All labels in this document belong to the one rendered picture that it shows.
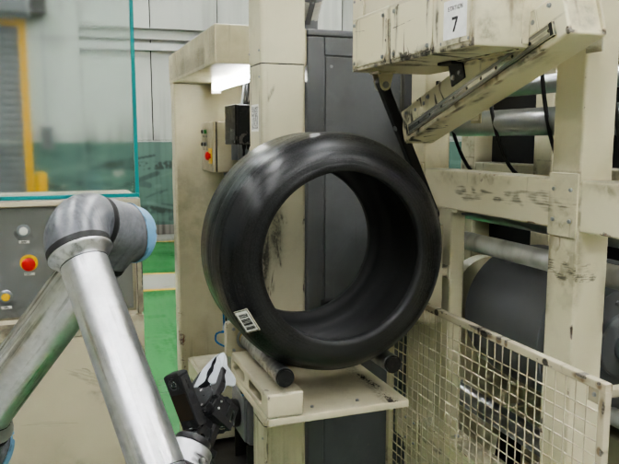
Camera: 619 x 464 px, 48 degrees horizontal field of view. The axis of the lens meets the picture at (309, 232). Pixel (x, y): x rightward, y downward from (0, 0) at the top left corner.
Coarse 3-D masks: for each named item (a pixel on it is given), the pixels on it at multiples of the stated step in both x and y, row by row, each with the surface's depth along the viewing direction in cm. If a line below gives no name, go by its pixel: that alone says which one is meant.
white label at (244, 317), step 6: (234, 312) 155; (240, 312) 154; (246, 312) 154; (240, 318) 155; (246, 318) 155; (252, 318) 154; (246, 324) 156; (252, 324) 155; (246, 330) 156; (252, 330) 156; (258, 330) 155
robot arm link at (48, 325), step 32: (128, 224) 133; (128, 256) 136; (64, 288) 135; (32, 320) 137; (64, 320) 137; (0, 352) 140; (32, 352) 138; (0, 384) 139; (32, 384) 142; (0, 416) 142; (0, 448) 146
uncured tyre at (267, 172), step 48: (288, 144) 157; (336, 144) 157; (240, 192) 153; (288, 192) 152; (384, 192) 189; (240, 240) 151; (384, 240) 193; (432, 240) 167; (240, 288) 152; (384, 288) 191; (432, 288) 171; (288, 336) 157; (336, 336) 186; (384, 336) 166
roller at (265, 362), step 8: (240, 336) 190; (248, 344) 183; (256, 352) 176; (256, 360) 175; (264, 360) 169; (272, 360) 166; (264, 368) 168; (272, 368) 163; (280, 368) 160; (288, 368) 161; (272, 376) 162; (280, 376) 159; (288, 376) 160; (280, 384) 159; (288, 384) 160
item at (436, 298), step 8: (440, 264) 205; (440, 272) 206; (440, 280) 206; (440, 288) 206; (432, 296) 206; (440, 296) 207; (432, 304) 206; (440, 304) 207; (432, 320) 207; (440, 320) 208
